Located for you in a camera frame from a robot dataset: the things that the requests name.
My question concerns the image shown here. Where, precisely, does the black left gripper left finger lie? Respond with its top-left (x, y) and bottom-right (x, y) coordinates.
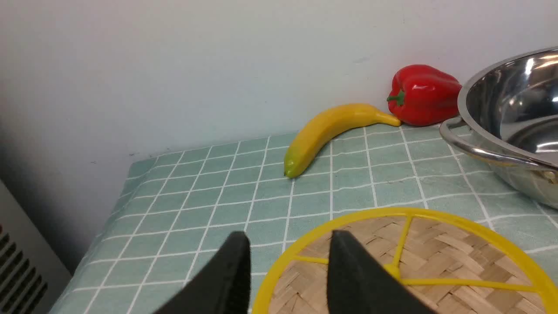
top-left (155, 231), bottom-right (251, 314)

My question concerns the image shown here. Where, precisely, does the green checkered tablecloth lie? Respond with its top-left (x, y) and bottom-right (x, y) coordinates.
top-left (50, 125), bottom-right (557, 314)

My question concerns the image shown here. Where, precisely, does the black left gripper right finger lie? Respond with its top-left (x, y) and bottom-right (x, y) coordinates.
top-left (327, 230), bottom-right (435, 314)

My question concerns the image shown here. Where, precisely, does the grey vented appliance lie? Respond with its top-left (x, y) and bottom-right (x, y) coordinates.
top-left (0, 182), bottom-right (71, 314)

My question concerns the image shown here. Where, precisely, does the yellow plastic banana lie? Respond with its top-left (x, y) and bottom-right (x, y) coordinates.
top-left (283, 103), bottom-right (402, 178)

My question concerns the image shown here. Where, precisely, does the red bell pepper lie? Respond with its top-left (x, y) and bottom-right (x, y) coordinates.
top-left (387, 64), bottom-right (462, 127)

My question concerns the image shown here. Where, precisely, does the stainless steel pot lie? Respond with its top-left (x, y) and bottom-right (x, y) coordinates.
top-left (439, 47), bottom-right (558, 208)

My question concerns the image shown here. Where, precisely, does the yellow woven bamboo steamer lid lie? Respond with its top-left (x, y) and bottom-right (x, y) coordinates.
top-left (252, 207), bottom-right (558, 314)

